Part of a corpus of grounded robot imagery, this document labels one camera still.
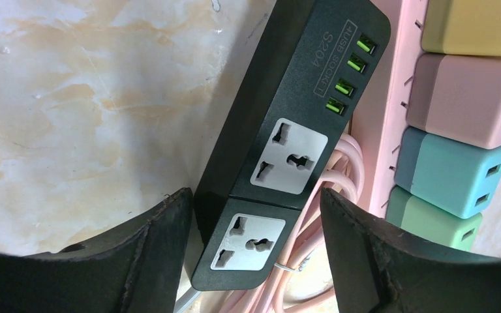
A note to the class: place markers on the black power strip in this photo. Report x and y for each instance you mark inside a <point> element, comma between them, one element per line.
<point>308,72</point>

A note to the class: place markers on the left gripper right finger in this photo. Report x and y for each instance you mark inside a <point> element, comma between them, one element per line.
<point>378,267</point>

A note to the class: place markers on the beige pink plug adapter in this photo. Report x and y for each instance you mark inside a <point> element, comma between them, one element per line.
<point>457,97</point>

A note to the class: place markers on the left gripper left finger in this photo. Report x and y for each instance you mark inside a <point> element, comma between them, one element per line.
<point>133,267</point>

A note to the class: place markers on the teal plug adapter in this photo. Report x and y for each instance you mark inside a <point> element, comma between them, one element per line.
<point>454,176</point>

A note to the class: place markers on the yellow plug adapter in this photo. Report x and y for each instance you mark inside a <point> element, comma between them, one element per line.
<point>463,28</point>

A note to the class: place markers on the pink power strip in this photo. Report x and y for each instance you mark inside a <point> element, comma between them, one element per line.
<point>380,117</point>

